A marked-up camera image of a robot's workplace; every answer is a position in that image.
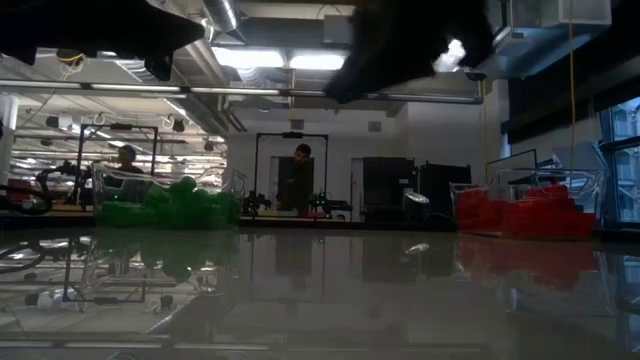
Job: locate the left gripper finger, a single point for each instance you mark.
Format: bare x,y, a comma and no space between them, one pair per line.
175,32

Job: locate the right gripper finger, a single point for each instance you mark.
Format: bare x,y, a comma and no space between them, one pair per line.
370,80

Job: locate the ceiling light panel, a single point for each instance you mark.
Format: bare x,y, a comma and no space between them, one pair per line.
247,57
317,62

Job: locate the grey ceiling ventilation box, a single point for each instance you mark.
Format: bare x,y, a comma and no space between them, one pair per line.
300,32

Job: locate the long grey ceiling pipe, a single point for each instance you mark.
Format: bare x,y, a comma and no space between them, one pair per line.
250,91

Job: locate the person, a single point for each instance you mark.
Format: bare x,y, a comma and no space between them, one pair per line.
129,160
297,180

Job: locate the white pillar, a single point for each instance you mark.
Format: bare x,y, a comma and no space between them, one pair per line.
7,135

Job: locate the dark doorway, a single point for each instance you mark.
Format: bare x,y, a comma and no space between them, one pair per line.
282,175

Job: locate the clear plastic bin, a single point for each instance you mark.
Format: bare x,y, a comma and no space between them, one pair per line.
107,175
592,185

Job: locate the black framed whiteboard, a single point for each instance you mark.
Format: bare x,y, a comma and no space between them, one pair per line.
512,162

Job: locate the small red box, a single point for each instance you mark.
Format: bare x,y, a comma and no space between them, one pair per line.
19,192

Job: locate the white glossy table sheet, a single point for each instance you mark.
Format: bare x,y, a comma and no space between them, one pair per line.
320,310

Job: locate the large glass window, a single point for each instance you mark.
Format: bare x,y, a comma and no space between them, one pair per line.
625,170

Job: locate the grey wall vent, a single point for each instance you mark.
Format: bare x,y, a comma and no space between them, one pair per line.
297,124
374,126

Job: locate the round silver air duct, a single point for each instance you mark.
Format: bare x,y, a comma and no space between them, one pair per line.
222,15

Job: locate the black ceiling camera dome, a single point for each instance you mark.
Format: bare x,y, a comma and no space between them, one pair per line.
475,76

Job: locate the black gantry frame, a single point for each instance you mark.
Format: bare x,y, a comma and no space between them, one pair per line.
292,135
120,127

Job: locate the black cylindrical floor post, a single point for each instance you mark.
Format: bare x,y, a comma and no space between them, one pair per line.
416,205

